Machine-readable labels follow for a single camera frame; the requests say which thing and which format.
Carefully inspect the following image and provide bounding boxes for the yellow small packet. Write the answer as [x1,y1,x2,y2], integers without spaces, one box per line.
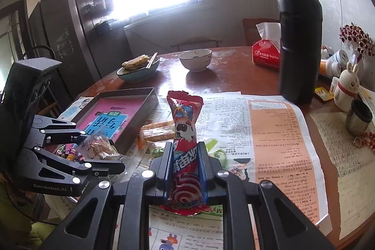
[315,87,334,102]

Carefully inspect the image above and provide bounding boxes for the black thermos bottle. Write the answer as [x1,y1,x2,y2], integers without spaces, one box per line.
[277,0,323,104]

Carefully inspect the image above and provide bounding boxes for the green clear snack packet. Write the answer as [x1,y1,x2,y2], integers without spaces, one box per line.
[148,138,228,168]

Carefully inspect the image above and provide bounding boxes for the white rabbit figurine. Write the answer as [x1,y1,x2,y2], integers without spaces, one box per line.
[334,62,360,112]

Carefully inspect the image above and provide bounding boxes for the white orange medicine bottle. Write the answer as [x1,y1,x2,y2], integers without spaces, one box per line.
[319,49,348,77]

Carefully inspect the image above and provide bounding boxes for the teal plate with food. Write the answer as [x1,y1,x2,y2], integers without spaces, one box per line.
[116,55,160,82]

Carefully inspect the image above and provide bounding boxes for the red bead bracelet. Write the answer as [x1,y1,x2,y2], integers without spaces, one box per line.
[353,131,375,154]

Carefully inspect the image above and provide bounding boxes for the wooden chair back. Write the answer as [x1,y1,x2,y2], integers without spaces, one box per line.
[242,18,278,46]

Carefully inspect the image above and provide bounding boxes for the dark rectangular tray box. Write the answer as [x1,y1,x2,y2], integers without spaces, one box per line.
[58,88,158,154]

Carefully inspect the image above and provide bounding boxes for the small wrapped candies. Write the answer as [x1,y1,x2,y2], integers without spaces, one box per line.
[55,145,84,162]

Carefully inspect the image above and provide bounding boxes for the red tissue pack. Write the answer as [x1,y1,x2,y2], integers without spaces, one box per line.
[252,22,281,71]

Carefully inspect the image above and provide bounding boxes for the white ceramic bowl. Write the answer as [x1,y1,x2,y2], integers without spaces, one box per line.
[179,49,212,72]

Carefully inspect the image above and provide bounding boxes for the orange clear snack packet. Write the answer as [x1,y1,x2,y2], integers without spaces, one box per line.
[135,120,175,149]

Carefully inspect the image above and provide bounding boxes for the pink blue booklet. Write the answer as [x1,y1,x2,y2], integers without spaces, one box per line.
[58,96,143,153]

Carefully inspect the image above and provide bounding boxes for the chopsticks on plate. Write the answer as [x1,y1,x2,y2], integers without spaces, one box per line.
[146,52,158,69]

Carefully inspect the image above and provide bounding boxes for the dark grey refrigerator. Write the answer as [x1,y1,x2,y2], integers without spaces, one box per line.
[29,0,132,108]

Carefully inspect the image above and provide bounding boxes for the red white flower bouquet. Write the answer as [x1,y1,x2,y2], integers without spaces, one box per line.
[339,23,374,57]

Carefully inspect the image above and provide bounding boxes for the red long snack packet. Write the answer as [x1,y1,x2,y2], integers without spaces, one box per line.
[163,91,210,216]

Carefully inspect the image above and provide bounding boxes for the steel cup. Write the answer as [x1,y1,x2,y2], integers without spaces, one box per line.
[346,99,372,136]

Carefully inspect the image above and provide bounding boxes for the clear cracker snack packet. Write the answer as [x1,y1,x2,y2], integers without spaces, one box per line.
[75,134,123,160]

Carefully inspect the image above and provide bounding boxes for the beige handwritten paper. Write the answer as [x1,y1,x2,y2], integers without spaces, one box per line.
[311,112,374,239]

